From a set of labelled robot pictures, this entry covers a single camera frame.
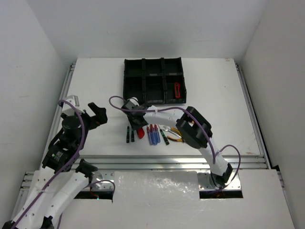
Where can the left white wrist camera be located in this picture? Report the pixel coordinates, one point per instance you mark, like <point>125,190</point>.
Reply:
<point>71,105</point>

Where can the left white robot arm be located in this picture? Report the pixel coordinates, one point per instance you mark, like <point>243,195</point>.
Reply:
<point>56,185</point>

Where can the right aluminium side rail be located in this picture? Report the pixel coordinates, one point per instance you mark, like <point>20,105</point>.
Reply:
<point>254,121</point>

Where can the left aluminium side rail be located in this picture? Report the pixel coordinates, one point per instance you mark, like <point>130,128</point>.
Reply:
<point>57,116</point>

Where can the aluminium front rail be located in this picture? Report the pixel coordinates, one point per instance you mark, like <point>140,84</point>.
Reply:
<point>107,165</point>

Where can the aluminium side rail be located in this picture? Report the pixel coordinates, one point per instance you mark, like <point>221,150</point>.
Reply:
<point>254,121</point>
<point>57,116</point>

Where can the red utility knife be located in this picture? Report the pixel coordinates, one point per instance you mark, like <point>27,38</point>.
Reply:
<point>140,133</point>
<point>177,90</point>

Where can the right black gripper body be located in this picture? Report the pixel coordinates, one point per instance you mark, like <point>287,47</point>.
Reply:
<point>135,125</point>

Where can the black six-compartment organizer tray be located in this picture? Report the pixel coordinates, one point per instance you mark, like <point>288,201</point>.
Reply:
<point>151,81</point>

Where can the silver wrench left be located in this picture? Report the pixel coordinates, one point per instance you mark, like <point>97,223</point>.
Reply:
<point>165,128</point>

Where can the yellow pliers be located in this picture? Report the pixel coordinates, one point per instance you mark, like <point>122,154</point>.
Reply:
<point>177,136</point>

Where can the green black screwdriver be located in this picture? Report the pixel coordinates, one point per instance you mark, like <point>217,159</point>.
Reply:
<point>164,137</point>

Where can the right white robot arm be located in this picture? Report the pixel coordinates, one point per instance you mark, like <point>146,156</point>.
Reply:
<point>195,130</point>

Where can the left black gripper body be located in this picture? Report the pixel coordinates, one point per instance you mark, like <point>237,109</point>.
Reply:
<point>88,118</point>

